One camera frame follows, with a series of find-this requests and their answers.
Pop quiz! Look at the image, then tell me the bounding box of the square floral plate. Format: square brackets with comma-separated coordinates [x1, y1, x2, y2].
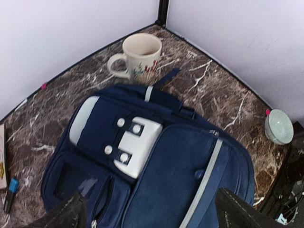
[0, 123, 8, 190]

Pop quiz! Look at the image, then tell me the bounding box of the cream floral mug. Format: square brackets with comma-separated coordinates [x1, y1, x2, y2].
[107, 33, 162, 85]

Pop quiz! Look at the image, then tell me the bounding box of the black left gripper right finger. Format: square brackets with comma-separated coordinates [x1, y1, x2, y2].
[215, 188, 285, 228]

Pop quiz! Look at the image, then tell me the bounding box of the pale green bowl right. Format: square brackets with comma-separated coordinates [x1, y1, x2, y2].
[265, 109, 294, 145]

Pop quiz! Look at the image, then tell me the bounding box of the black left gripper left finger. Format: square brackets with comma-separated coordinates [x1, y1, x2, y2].
[23, 192, 87, 228]

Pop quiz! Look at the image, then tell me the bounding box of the right black frame post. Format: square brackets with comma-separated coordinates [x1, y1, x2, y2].
[155, 0, 169, 28]

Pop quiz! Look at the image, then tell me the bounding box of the blue cap black marker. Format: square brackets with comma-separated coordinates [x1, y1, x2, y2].
[3, 178, 19, 214]

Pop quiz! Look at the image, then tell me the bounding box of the black front rail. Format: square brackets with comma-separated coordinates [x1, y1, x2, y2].
[257, 122, 304, 226]

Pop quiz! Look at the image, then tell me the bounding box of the navy blue student backpack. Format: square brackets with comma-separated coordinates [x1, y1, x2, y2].
[41, 68, 255, 228]

